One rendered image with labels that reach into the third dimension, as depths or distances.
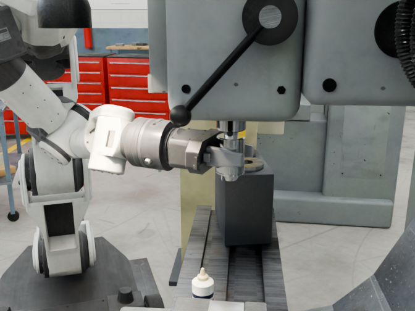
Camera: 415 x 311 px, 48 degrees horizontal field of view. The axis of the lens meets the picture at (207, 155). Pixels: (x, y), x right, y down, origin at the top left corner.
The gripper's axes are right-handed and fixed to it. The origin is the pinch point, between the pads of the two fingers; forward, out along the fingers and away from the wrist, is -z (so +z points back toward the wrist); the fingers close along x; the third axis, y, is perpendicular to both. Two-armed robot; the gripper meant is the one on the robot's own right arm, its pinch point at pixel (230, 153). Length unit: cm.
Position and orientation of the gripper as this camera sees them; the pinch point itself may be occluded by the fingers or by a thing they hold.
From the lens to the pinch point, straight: 77.5
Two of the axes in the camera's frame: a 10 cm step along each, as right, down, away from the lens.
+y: -0.1, 9.6, 2.9
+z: -9.2, -1.2, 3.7
